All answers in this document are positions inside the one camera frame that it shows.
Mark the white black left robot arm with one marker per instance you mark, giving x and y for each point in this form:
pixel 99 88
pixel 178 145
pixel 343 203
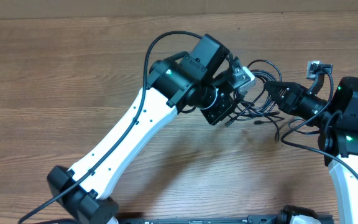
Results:
pixel 204 78

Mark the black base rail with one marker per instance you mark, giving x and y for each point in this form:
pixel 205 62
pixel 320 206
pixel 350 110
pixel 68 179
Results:
pixel 251 219

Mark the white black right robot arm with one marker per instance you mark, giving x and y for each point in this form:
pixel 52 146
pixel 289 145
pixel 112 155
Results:
pixel 337 121

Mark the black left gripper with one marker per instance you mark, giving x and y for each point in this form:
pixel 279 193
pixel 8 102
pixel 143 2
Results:
pixel 225 104

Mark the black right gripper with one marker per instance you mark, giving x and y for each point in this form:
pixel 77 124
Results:
pixel 286 104

